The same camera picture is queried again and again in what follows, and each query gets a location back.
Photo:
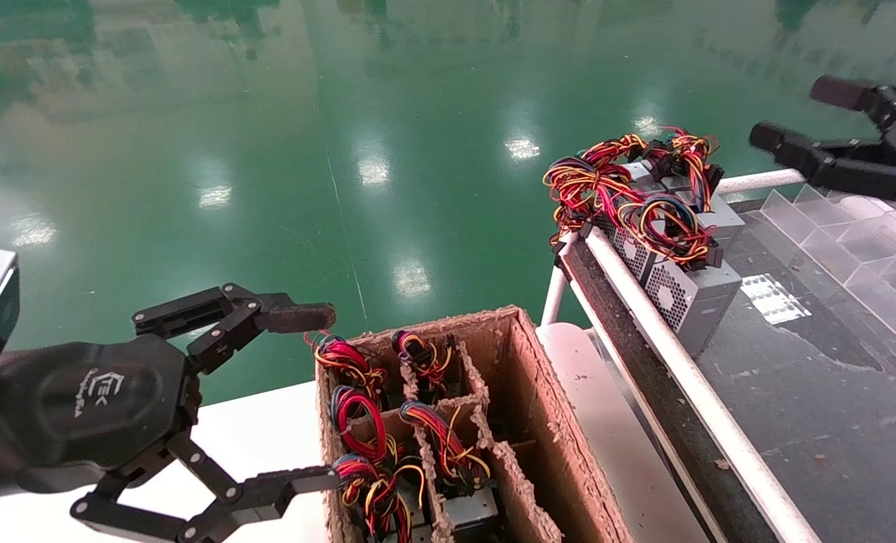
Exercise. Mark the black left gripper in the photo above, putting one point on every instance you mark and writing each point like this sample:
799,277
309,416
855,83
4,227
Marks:
78,407

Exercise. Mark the clear acrylic divider tray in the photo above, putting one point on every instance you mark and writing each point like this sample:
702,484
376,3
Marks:
870,286

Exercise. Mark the worn cardboard box with dividers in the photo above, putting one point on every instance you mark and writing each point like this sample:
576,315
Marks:
538,422

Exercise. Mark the black conveyor belt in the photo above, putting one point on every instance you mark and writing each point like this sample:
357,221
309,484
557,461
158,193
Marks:
723,426

